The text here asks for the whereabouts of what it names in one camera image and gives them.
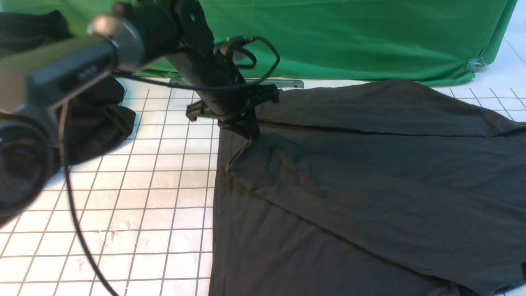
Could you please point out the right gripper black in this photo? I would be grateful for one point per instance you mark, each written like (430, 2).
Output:
(231, 105)

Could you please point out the gray metal bar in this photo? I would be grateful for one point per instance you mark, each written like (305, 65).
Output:
(279, 83)

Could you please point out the green backdrop cloth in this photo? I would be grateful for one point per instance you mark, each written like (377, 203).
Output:
(428, 41)

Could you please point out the dark gray long-sleeve shirt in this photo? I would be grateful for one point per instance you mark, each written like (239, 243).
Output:
(383, 189)

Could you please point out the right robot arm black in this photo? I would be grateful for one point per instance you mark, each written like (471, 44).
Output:
(228, 78)

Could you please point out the black crumpled cloth pile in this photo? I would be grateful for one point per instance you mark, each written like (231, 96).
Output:
(95, 123)

